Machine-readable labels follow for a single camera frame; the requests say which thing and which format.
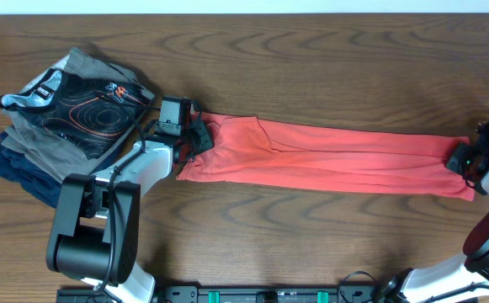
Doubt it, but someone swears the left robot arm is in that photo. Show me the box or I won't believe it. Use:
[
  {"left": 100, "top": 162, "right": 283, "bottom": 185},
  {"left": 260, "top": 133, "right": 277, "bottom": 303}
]
[{"left": 46, "top": 96, "right": 214, "bottom": 303}]

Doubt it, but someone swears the navy blue folded shirt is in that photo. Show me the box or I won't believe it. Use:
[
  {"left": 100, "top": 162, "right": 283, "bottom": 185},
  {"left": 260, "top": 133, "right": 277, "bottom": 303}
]
[{"left": 0, "top": 130, "right": 102, "bottom": 209}]

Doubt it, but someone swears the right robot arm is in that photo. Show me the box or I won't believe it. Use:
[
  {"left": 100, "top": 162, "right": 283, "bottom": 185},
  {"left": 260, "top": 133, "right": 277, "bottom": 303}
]
[{"left": 371, "top": 120, "right": 489, "bottom": 303}]

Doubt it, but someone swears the red soccer t-shirt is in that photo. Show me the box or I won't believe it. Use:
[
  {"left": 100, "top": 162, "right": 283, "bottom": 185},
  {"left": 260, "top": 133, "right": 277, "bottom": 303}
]
[{"left": 177, "top": 114, "right": 475, "bottom": 200}]

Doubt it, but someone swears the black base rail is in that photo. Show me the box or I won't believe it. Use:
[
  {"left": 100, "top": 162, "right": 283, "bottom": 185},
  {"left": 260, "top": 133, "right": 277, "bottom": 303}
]
[{"left": 56, "top": 284, "right": 380, "bottom": 303}]

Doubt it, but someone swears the grey-brown folded shirt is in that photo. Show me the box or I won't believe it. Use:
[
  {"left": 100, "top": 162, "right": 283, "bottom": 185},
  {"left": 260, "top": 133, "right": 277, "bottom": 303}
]
[{"left": 0, "top": 48, "right": 155, "bottom": 181}]

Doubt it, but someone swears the black orange patterned folded shirt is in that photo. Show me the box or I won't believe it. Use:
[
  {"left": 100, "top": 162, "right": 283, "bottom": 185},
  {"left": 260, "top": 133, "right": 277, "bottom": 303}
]
[{"left": 0, "top": 68, "right": 151, "bottom": 159}]

